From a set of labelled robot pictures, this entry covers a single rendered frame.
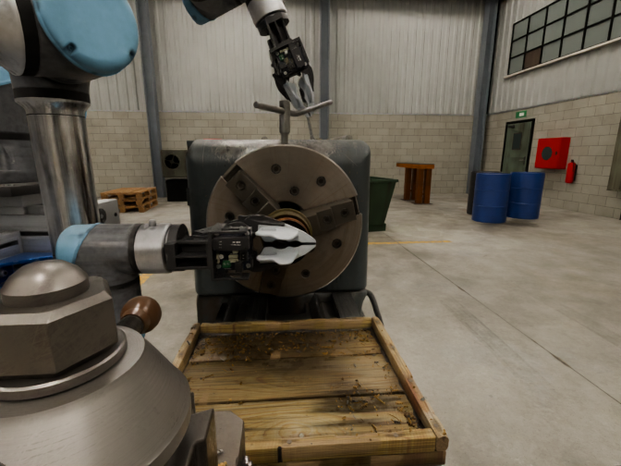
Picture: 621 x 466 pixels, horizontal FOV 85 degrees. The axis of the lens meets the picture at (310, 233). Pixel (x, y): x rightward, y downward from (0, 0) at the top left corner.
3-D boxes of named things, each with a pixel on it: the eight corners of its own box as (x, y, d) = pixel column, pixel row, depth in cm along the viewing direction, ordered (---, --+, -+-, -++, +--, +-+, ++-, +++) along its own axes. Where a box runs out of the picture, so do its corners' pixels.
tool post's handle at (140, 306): (131, 324, 19) (127, 290, 19) (168, 322, 19) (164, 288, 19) (89, 372, 15) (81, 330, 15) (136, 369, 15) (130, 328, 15)
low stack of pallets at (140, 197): (123, 205, 844) (120, 187, 834) (159, 204, 856) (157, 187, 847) (100, 214, 723) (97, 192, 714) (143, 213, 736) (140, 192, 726)
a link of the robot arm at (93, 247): (88, 270, 55) (79, 218, 53) (157, 268, 56) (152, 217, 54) (55, 288, 48) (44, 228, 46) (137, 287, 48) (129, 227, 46)
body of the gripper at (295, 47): (279, 79, 73) (254, 19, 70) (279, 86, 81) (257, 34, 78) (311, 64, 72) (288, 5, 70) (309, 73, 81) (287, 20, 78)
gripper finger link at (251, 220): (285, 245, 53) (228, 246, 53) (285, 242, 55) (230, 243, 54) (284, 215, 52) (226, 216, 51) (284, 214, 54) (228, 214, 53)
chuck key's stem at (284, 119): (286, 159, 69) (286, 99, 66) (277, 159, 70) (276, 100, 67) (292, 159, 71) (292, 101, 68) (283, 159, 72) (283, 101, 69)
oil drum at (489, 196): (465, 217, 674) (469, 172, 654) (493, 217, 680) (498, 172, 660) (482, 224, 616) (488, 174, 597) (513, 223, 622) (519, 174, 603)
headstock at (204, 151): (224, 239, 144) (218, 144, 136) (335, 238, 148) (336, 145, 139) (185, 297, 87) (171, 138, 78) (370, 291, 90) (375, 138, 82)
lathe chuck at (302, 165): (218, 284, 80) (210, 144, 73) (351, 280, 82) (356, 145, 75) (210, 300, 71) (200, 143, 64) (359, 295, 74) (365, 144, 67)
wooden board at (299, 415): (194, 341, 66) (192, 322, 65) (377, 334, 69) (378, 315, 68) (126, 488, 37) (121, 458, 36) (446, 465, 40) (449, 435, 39)
